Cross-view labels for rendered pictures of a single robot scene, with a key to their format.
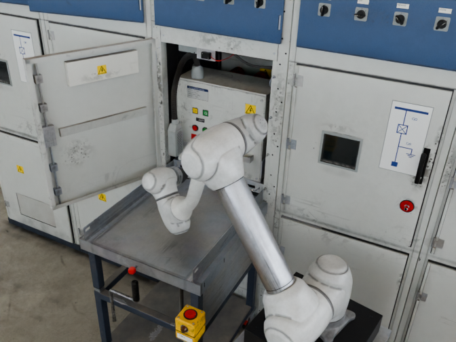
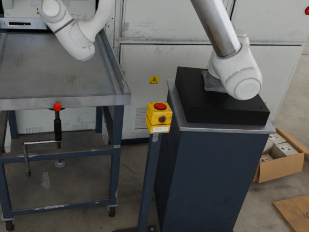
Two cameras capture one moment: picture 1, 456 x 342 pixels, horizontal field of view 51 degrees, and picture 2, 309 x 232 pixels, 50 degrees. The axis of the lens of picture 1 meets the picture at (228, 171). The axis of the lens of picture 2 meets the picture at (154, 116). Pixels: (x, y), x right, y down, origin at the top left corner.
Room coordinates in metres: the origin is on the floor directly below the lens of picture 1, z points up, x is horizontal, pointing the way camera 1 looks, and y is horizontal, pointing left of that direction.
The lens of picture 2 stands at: (0.47, 0.91, 1.58)
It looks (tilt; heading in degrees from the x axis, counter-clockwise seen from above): 34 degrees down; 314
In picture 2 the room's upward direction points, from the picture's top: 8 degrees clockwise
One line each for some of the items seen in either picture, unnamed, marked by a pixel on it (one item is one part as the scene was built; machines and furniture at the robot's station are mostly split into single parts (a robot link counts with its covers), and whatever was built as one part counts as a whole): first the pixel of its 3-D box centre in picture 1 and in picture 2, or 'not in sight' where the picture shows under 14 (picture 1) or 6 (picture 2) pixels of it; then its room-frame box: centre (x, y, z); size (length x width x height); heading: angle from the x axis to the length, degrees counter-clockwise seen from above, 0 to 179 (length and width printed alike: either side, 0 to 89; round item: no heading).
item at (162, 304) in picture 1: (180, 281); (57, 125); (1.85, 0.22, 0.46); 0.64 x 0.58 x 0.66; 154
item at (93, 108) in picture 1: (102, 122); not in sight; (2.13, 0.62, 1.21); 0.63 x 0.07 x 0.74; 130
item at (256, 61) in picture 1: (264, 75); not in sight; (2.71, -0.20, 1.28); 0.58 x 0.02 x 0.19; 64
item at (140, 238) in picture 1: (179, 224); (54, 65); (1.85, 0.22, 0.82); 0.68 x 0.62 x 0.06; 154
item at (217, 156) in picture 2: not in sight; (201, 160); (1.26, -0.34, 0.36); 0.42 x 0.42 x 0.73; 54
